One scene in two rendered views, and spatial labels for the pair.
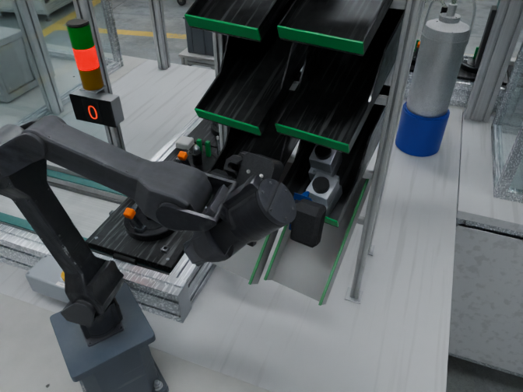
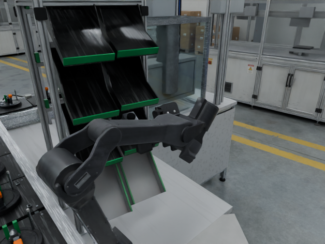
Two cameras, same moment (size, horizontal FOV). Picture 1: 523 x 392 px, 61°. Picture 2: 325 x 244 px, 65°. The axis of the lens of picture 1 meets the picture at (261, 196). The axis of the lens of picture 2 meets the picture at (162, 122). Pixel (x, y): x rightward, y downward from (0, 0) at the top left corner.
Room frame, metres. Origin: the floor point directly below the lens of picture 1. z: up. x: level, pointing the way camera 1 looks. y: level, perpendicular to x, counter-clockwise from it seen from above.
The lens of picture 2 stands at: (0.21, 0.54, 1.65)
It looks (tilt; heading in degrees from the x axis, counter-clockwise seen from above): 25 degrees down; 298
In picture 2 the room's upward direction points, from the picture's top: straight up
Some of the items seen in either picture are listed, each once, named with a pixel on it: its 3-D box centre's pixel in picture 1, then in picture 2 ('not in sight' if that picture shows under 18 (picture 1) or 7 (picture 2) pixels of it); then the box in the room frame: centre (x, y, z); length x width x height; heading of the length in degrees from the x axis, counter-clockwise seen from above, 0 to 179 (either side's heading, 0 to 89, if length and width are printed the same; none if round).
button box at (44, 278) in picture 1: (75, 284); not in sight; (0.68, 0.43, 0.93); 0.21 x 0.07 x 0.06; 69
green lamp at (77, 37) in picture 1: (80, 35); not in sight; (1.03, 0.41, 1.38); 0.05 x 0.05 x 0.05
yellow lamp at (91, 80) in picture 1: (91, 76); not in sight; (1.03, 0.41, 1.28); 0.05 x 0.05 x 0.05
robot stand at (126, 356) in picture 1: (112, 356); not in sight; (0.48, 0.29, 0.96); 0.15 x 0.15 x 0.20; 34
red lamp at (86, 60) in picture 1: (85, 57); not in sight; (1.03, 0.41, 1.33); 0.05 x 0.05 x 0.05
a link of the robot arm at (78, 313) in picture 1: (92, 292); not in sight; (0.48, 0.28, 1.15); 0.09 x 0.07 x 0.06; 164
